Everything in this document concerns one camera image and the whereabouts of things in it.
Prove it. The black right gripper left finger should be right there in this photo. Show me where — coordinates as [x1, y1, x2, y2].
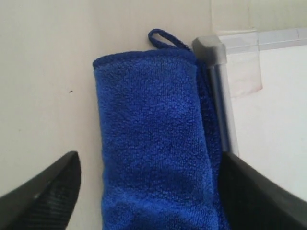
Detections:
[0, 151, 81, 230]

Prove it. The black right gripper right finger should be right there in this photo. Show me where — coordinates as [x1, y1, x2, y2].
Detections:
[218, 152, 307, 230]

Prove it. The blue cloth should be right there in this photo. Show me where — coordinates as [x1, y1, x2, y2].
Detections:
[93, 29, 229, 230]

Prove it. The clear tape front left corner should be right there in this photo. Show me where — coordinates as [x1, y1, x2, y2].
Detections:
[211, 31, 263, 99]

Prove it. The white board with aluminium frame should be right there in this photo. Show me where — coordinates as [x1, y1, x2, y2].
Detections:
[192, 28, 307, 199]

